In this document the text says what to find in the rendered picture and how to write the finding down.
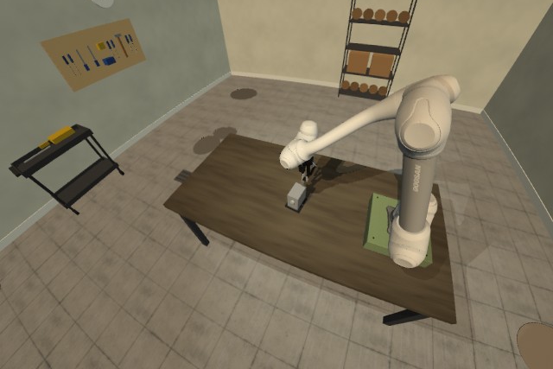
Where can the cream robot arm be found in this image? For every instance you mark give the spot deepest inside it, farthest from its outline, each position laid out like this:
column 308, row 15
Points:
column 422, row 123

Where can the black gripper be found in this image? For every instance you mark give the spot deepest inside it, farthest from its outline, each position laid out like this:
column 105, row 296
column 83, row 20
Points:
column 308, row 163

